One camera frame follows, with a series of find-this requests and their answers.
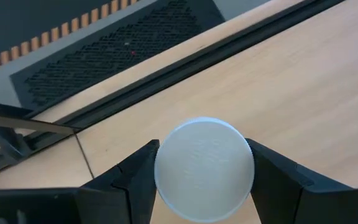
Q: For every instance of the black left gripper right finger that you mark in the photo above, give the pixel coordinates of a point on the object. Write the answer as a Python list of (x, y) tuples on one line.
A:
[(284, 199)]

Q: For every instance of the black perforated metal panel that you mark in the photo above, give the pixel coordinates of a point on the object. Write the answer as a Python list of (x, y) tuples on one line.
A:
[(120, 53)]

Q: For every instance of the black hazard-striped floor mat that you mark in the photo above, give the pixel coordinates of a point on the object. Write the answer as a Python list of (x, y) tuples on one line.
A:
[(26, 21)]

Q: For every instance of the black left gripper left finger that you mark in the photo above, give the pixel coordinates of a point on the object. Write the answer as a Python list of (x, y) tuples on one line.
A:
[(129, 193)]

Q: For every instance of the large orange pill bottle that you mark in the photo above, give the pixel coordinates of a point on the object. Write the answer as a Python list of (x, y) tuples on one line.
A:
[(204, 171)]

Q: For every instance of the wooden shelf board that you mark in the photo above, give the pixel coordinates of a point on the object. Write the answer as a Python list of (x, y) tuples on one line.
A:
[(291, 93)]

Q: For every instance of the black aluminium frame rail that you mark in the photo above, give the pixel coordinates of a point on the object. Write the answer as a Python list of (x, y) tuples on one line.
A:
[(197, 65)]

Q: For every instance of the black metal shelf side frame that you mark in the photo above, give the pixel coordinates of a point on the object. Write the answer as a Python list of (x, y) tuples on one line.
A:
[(11, 119)]

